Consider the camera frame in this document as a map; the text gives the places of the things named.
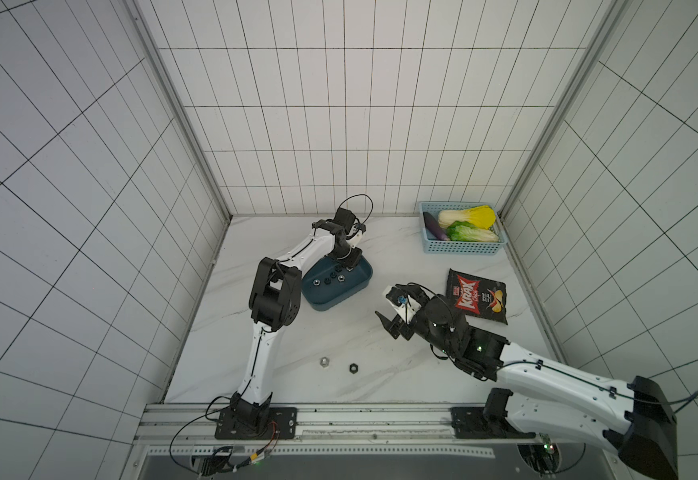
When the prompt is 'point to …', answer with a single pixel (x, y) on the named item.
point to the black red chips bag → (478, 297)
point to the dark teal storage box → (331, 281)
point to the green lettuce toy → (464, 231)
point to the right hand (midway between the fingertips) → (380, 300)
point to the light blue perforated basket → (433, 245)
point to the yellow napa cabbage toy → (480, 216)
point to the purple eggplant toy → (434, 227)
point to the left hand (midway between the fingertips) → (351, 265)
